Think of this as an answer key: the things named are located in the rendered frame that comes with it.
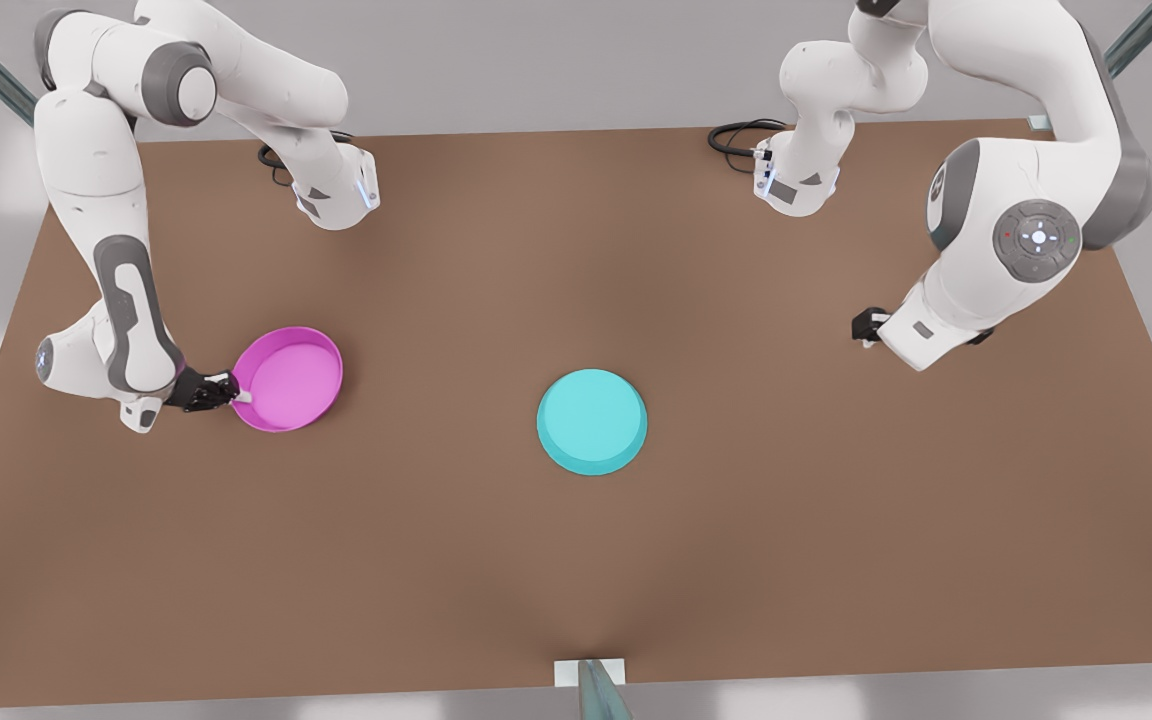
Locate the pink plate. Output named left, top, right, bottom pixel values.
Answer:
left=230, top=326, right=345, bottom=433

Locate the blue plate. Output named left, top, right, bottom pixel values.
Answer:
left=536, top=368, right=649, bottom=477

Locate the black cable loop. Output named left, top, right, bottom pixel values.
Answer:
left=707, top=119, right=789, bottom=175
left=257, top=130, right=357, bottom=187

